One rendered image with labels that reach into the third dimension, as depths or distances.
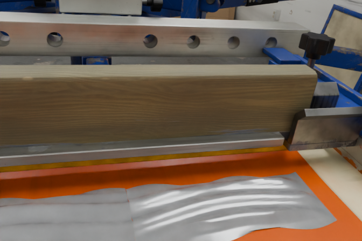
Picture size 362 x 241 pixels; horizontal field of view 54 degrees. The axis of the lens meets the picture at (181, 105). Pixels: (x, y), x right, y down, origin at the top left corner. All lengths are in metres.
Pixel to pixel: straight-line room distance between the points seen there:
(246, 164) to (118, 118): 0.15
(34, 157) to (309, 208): 0.24
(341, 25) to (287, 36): 2.46
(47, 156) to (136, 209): 0.09
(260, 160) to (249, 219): 0.10
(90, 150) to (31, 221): 0.07
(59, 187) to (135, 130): 0.08
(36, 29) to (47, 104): 0.24
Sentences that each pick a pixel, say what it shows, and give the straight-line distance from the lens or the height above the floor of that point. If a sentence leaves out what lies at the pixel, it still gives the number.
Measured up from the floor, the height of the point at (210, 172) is 0.96.
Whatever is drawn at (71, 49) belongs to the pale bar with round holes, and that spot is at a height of 1.00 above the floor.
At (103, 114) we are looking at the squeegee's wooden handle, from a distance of 0.31.
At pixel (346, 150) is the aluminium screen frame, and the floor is 0.97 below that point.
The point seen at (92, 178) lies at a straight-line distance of 0.35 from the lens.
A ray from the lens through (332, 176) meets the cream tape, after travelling 0.41.
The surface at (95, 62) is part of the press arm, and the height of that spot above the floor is 0.92.
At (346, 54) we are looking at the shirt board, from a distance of 1.04.
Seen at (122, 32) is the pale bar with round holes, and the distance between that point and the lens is 0.53.
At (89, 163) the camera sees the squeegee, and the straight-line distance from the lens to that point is 0.35.
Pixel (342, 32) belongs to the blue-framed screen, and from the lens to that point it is 3.05.
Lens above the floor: 1.17
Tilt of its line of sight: 27 degrees down
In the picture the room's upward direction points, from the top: 6 degrees clockwise
